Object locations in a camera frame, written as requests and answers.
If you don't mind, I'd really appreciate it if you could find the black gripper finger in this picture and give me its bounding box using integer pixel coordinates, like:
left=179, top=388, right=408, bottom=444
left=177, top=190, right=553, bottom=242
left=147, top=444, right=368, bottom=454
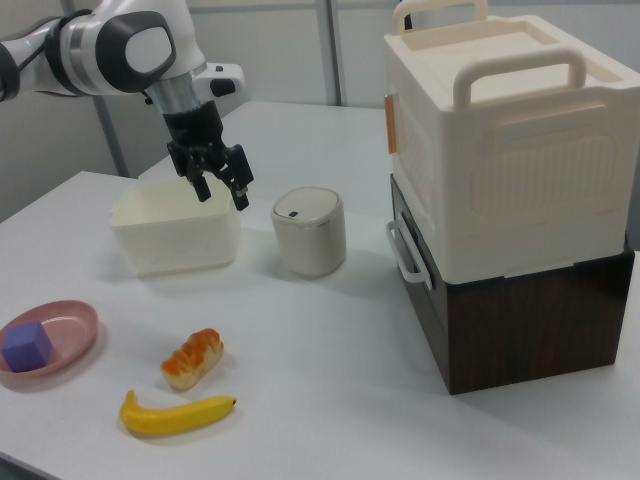
left=166, top=143, right=211, bottom=203
left=218, top=143, right=255, bottom=212

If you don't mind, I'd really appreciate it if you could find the toy bread loaf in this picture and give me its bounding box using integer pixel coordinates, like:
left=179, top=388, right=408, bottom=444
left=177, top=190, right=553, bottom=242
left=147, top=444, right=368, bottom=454
left=159, top=327, right=226, bottom=392

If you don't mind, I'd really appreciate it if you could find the purple cube block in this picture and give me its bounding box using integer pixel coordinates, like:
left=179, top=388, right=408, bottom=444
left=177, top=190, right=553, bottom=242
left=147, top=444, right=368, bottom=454
left=1, top=321, right=55, bottom=373

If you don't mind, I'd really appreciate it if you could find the white open plastic bin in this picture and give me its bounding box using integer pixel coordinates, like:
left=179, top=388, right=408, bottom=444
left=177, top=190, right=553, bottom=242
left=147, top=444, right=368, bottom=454
left=109, top=179, right=241, bottom=278

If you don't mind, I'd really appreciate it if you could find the cream plastic storage box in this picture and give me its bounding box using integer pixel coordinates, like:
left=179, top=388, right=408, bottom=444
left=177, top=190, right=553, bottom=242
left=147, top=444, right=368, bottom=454
left=382, top=0, right=640, bottom=282

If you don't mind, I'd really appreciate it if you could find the pink plastic plate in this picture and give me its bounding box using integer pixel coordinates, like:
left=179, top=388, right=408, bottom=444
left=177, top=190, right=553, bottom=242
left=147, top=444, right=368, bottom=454
left=0, top=299, right=100, bottom=376

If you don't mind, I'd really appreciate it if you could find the dark wood drawer cabinet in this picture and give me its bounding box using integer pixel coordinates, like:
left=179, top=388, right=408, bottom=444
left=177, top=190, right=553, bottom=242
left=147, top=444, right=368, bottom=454
left=389, top=173, right=637, bottom=397

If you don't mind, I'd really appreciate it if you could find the small cream lidded trash can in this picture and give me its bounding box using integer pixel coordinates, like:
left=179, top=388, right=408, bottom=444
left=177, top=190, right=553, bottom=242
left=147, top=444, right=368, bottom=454
left=270, top=186, right=347, bottom=279

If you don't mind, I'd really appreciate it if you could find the yellow toy banana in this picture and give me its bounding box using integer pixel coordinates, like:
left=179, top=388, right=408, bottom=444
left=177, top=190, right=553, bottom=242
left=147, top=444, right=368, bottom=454
left=118, top=389, right=239, bottom=439

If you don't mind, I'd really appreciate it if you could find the dark wood drawer white handle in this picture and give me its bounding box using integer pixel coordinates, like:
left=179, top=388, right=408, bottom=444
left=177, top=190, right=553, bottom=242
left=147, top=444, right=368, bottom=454
left=383, top=174, right=450, bottom=342

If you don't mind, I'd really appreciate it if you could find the tan storage box door handle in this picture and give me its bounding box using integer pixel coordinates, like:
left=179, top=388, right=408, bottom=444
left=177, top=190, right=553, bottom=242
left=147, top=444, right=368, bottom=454
left=383, top=93, right=399, bottom=154

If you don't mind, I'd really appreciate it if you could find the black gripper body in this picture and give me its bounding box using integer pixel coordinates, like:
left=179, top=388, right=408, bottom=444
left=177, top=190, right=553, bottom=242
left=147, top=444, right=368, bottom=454
left=161, top=98, right=226, bottom=157

